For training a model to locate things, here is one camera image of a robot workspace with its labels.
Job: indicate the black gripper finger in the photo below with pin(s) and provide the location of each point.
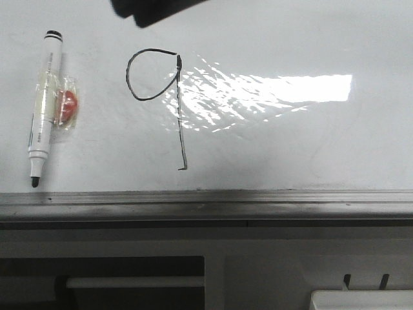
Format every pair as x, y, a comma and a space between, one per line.
126, 8
147, 13

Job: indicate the white marker with tape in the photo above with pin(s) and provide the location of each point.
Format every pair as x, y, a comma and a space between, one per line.
43, 115

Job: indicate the white whiteboard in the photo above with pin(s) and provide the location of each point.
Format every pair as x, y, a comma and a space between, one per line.
225, 95

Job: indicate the red magnet under tape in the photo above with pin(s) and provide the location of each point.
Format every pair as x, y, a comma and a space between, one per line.
67, 104

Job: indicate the white horizontal bar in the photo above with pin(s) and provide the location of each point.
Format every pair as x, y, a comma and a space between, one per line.
135, 282

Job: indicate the white box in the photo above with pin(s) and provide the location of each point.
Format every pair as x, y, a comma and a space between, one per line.
393, 299

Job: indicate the aluminium whiteboard frame tray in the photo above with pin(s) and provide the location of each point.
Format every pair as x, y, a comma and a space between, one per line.
45, 209

